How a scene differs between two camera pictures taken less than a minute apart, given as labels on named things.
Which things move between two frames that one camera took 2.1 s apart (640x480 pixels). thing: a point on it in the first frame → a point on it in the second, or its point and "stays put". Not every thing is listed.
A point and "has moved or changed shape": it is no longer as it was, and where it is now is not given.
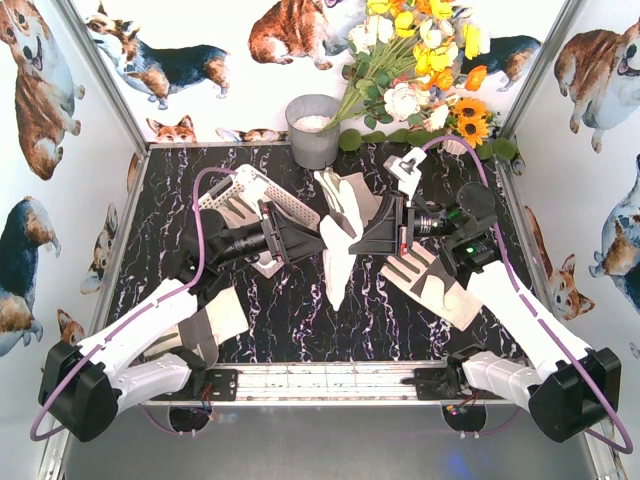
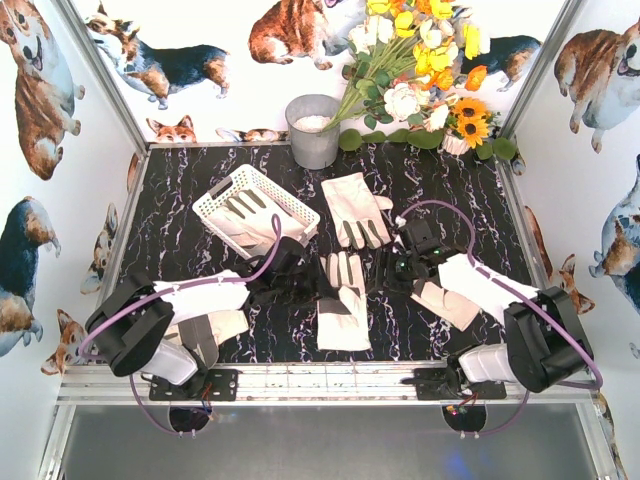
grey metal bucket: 306,116 stays put
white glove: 227,316 stays put
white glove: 339,233 has moved or changed shape
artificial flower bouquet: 410,56 stays put
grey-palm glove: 420,277 → 343,323
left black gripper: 273,235 → 310,275
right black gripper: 398,223 → 382,273
